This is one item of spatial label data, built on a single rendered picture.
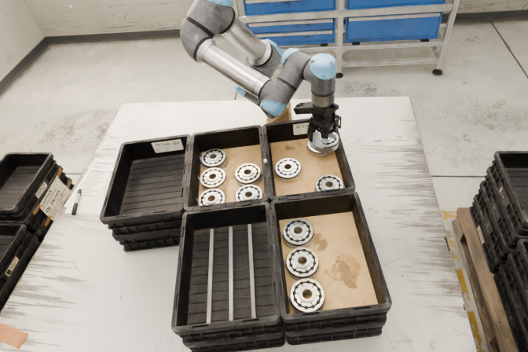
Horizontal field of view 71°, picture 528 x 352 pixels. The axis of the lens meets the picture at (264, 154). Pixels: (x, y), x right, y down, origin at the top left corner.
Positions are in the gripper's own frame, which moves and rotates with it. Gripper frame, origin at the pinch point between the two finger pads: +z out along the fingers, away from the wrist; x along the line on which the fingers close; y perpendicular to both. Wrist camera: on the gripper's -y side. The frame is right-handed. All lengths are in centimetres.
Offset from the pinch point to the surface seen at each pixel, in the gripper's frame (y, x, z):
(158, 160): -56, -40, 17
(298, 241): 16.7, -28.9, 13.6
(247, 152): -30.1, -11.3, 16.5
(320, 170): -0.2, 1.4, 16.4
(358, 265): 35.2, -20.8, 16.4
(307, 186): 1.7, -8.1, 16.4
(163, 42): -302, 86, 100
